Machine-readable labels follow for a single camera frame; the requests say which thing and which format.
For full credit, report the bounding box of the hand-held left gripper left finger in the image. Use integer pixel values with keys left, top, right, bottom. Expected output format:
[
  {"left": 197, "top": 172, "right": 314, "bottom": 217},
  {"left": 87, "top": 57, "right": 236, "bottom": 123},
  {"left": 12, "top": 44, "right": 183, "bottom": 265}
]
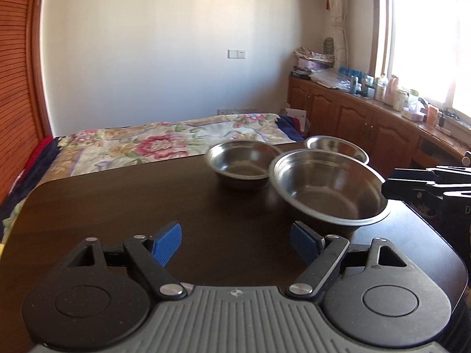
[{"left": 55, "top": 222, "right": 187, "bottom": 300}]

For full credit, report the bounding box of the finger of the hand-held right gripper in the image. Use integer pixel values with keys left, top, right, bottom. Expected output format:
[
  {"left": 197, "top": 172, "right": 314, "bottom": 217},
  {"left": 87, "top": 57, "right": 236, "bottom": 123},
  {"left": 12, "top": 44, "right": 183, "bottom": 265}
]
[
  {"left": 382, "top": 178, "right": 471, "bottom": 200},
  {"left": 390, "top": 167, "right": 471, "bottom": 183}
]

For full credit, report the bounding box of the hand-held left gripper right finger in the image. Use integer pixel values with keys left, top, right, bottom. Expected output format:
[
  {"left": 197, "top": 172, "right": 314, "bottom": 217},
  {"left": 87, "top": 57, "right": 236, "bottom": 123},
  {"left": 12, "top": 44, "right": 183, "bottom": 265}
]
[{"left": 286, "top": 221, "right": 407, "bottom": 298}]

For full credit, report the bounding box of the large steel bowl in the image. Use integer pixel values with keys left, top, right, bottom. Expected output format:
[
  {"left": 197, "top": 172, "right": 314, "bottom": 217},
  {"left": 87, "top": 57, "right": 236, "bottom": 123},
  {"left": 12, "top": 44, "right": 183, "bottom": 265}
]
[{"left": 268, "top": 149, "right": 391, "bottom": 238}]

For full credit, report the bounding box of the small steel bowl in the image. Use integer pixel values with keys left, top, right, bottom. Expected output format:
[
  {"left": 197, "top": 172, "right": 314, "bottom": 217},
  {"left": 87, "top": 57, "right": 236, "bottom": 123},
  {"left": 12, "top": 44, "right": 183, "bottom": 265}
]
[
  {"left": 305, "top": 136, "right": 369, "bottom": 165},
  {"left": 208, "top": 140, "right": 282, "bottom": 191}
]

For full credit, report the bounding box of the white tissue box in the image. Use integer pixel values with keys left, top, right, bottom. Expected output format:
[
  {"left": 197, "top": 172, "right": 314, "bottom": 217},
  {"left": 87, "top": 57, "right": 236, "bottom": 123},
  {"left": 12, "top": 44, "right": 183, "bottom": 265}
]
[{"left": 402, "top": 106, "right": 426, "bottom": 122}]

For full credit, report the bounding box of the wooden cabinet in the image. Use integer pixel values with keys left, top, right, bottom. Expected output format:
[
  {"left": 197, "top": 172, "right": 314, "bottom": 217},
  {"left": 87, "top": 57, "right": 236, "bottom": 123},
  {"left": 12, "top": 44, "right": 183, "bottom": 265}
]
[{"left": 287, "top": 75, "right": 471, "bottom": 177}]

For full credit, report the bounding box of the floral bedspread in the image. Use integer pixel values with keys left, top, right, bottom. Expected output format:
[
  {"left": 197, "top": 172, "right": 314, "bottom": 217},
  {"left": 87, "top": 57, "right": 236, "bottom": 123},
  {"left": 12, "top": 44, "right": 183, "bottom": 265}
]
[{"left": 2, "top": 113, "right": 296, "bottom": 236}]

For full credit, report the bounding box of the dark blue cloth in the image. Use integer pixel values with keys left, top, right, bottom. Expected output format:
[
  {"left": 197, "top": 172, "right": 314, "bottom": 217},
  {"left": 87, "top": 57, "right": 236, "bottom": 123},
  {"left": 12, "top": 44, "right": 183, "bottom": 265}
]
[{"left": 276, "top": 115, "right": 307, "bottom": 142}]

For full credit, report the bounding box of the clear plastic bag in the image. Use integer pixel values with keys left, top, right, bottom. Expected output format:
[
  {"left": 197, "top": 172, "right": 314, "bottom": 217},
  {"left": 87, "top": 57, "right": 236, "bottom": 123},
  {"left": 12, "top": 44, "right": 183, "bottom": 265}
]
[{"left": 311, "top": 69, "right": 350, "bottom": 90}]

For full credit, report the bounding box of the white paper bag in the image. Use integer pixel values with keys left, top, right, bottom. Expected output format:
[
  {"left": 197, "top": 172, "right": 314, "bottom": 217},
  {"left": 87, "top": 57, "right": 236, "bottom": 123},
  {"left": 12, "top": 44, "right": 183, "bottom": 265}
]
[{"left": 283, "top": 107, "right": 308, "bottom": 133}]

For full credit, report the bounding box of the wooden framed window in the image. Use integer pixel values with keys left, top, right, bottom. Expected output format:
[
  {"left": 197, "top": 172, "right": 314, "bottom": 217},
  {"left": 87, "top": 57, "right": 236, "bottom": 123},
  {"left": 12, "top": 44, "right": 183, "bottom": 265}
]
[{"left": 372, "top": 0, "right": 471, "bottom": 130}]

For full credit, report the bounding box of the purple box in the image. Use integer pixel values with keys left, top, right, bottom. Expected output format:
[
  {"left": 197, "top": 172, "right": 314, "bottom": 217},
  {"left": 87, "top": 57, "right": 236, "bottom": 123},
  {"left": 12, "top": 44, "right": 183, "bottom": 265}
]
[{"left": 298, "top": 58, "right": 332, "bottom": 73}]

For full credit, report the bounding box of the pile of folded cloth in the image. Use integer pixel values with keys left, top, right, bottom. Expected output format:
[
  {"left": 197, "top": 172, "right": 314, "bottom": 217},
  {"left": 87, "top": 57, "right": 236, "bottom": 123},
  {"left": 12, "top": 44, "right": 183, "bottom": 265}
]
[{"left": 294, "top": 47, "right": 336, "bottom": 63}]

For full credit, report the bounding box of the dark blue red blanket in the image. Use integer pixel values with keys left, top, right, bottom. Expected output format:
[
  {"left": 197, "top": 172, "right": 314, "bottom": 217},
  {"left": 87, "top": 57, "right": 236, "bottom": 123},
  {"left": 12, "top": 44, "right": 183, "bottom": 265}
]
[{"left": 0, "top": 136, "right": 62, "bottom": 225}]

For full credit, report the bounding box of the white patterned curtain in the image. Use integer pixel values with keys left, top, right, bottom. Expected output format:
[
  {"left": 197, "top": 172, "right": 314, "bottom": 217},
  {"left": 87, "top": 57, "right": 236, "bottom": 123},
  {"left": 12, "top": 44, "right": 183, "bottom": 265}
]
[{"left": 323, "top": 0, "right": 351, "bottom": 71}]

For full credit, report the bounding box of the wooden slatted wardrobe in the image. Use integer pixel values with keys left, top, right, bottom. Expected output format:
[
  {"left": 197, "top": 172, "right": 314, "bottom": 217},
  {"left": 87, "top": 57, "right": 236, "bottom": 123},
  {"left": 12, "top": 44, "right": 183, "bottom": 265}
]
[{"left": 0, "top": 0, "right": 52, "bottom": 207}]

